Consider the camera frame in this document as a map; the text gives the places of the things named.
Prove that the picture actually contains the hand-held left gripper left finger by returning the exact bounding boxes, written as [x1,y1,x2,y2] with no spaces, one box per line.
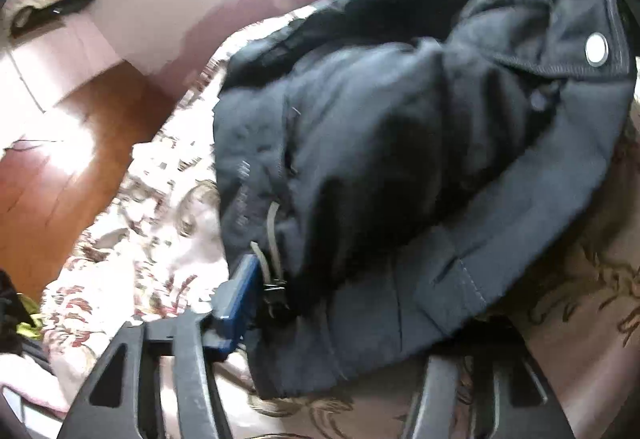
[57,254,262,439]

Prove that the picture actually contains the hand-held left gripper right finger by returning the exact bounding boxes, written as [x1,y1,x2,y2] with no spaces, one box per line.
[400,333,577,439]

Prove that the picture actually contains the black padded jacket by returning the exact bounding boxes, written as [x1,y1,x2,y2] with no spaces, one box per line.
[212,0,637,404]

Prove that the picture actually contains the dark clothes heap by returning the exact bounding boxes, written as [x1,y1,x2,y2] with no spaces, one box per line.
[0,269,51,372]

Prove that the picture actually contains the dark clothes on cabinet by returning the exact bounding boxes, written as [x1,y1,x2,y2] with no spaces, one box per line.
[10,0,97,38]

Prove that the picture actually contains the floral satin blanket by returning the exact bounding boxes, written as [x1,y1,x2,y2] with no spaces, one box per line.
[40,0,640,439]

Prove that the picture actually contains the wooden headboard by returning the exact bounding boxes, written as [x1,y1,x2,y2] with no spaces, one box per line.
[0,59,197,306]

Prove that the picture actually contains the yellow-green cloth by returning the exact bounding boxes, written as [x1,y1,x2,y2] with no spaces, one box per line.
[15,294,43,340]

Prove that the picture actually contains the pink fluffy cloth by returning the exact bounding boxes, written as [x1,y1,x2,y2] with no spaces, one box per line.
[0,354,72,416]

